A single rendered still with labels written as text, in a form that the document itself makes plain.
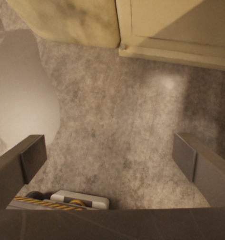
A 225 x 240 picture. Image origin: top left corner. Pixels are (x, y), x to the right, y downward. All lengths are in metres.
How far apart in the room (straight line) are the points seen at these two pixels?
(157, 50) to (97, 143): 0.58
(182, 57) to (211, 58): 0.14
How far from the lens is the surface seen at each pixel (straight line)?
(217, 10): 0.77
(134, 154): 0.89
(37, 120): 1.05
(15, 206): 0.74
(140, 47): 0.98
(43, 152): 0.17
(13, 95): 1.19
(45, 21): 1.04
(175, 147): 0.16
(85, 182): 0.94
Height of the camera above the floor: 0.88
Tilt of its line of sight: 78 degrees down
